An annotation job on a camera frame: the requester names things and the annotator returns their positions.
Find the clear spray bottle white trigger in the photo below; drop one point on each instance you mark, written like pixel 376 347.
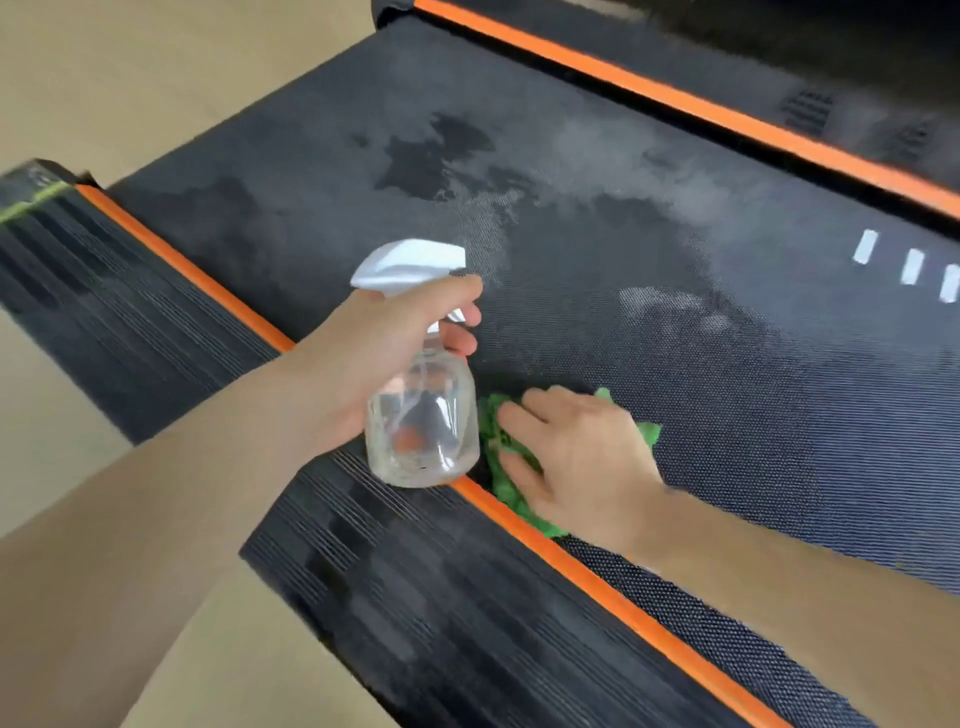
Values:
pixel 424 435

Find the person's left hand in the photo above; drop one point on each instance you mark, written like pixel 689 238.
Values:
pixel 367 352

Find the person's right hand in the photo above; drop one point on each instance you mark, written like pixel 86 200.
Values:
pixel 585 465

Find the person's right forearm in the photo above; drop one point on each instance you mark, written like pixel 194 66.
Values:
pixel 810 622

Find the green cloth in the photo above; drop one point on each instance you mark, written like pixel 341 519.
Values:
pixel 502 480

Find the person's left forearm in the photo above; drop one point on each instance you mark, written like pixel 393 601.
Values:
pixel 150 540

